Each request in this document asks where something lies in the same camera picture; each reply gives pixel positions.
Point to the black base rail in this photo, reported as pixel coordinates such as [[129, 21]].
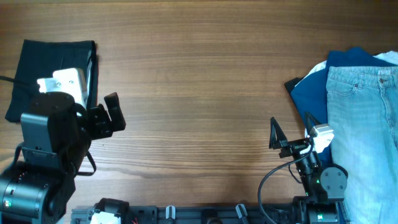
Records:
[[115, 211]]

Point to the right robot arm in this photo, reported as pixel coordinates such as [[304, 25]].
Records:
[[324, 186]]

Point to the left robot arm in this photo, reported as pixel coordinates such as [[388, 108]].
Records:
[[57, 133]]

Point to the blue shirt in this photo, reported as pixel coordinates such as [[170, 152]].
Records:
[[355, 93]]

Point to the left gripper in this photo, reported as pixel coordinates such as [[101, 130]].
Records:
[[99, 115]]

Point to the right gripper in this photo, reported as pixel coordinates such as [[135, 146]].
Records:
[[277, 143]]

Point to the black garment under pile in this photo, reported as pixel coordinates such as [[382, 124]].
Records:
[[290, 85]]

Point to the light blue jeans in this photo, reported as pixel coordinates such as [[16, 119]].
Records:
[[371, 163]]

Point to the black shorts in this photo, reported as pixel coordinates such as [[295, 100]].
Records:
[[40, 59]]

